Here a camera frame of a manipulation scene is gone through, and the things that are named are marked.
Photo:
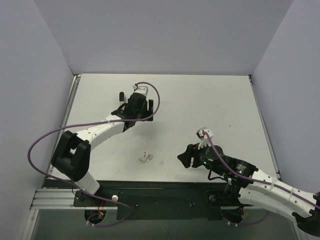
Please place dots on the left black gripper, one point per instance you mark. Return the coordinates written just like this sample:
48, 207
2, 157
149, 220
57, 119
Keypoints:
136, 102

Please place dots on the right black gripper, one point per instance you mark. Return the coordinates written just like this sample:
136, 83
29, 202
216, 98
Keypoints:
195, 157

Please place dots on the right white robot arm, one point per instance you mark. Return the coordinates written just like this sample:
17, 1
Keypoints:
249, 185

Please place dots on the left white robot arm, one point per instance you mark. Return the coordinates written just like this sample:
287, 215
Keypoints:
72, 154

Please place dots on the printed staple box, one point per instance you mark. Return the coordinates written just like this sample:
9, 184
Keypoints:
144, 157

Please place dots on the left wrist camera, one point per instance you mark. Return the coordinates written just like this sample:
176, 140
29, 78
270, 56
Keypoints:
141, 89

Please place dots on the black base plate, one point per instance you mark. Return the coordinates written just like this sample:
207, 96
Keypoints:
162, 201

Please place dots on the aluminium frame rail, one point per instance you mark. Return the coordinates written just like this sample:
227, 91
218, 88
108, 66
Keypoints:
56, 199

